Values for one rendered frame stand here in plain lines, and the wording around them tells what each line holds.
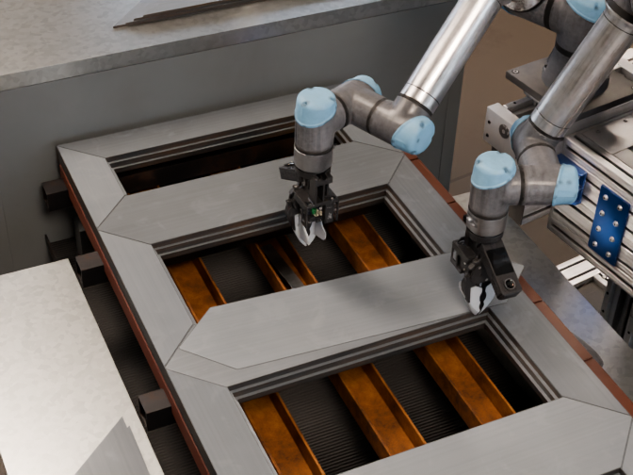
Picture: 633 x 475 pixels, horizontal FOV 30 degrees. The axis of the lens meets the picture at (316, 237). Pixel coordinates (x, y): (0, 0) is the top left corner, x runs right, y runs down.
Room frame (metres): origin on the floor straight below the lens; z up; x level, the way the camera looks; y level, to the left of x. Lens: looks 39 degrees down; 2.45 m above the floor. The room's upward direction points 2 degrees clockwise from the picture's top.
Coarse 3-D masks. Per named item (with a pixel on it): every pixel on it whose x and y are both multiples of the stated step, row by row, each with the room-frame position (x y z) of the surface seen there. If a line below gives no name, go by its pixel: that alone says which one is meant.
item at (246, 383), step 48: (192, 144) 2.29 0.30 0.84; (384, 192) 2.14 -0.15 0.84; (192, 240) 1.94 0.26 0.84; (432, 240) 1.96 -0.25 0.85; (144, 336) 1.66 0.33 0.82; (384, 336) 1.65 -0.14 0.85; (432, 336) 1.68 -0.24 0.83; (240, 384) 1.52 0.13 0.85; (288, 384) 1.54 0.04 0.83; (192, 432) 1.41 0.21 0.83
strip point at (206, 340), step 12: (204, 324) 1.67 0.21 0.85; (216, 324) 1.67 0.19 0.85; (192, 336) 1.63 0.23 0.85; (204, 336) 1.63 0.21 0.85; (216, 336) 1.63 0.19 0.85; (180, 348) 1.60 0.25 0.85; (192, 348) 1.60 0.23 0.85; (204, 348) 1.60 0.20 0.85; (216, 348) 1.60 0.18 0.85; (228, 348) 1.61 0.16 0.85; (216, 360) 1.57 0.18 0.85; (228, 360) 1.57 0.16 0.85
